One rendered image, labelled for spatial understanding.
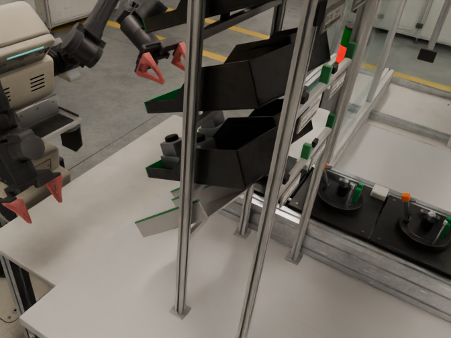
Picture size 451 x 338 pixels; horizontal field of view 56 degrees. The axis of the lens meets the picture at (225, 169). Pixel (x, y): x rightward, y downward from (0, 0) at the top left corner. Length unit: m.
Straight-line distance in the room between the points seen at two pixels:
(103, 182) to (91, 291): 0.44
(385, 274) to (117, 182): 0.87
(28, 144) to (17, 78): 0.38
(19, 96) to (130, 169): 0.42
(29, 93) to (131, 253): 0.59
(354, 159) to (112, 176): 0.93
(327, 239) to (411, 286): 0.24
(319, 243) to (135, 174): 0.66
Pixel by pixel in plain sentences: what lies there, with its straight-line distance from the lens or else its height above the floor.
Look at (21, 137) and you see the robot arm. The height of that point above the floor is 1.22.
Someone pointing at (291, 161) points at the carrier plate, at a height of 0.97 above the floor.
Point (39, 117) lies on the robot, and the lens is 1.46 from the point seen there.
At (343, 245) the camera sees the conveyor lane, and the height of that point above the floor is 0.95.
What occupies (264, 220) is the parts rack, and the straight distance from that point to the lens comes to 0.75.
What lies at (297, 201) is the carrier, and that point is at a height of 0.97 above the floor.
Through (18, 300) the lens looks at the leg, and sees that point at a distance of 1.52.
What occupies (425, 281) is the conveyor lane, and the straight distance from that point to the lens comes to 1.21.
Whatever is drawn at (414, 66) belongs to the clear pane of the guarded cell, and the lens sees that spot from 2.52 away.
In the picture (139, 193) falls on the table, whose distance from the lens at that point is 1.41.
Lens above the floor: 1.77
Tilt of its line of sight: 36 degrees down
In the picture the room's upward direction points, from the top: 7 degrees clockwise
